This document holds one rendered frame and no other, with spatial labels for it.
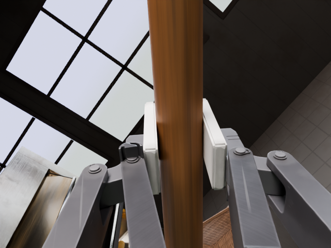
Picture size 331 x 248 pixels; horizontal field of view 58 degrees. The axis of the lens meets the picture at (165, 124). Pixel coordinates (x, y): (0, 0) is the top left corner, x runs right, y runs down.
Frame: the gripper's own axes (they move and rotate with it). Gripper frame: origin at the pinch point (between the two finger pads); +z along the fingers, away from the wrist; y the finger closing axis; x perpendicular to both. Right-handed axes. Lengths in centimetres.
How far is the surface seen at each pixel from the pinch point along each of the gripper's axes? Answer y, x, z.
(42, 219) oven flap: -67, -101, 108
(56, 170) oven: -70, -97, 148
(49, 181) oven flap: -72, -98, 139
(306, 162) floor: 130, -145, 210
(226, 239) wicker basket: 41, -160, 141
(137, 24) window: -17, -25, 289
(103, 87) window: -58, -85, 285
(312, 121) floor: 149, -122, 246
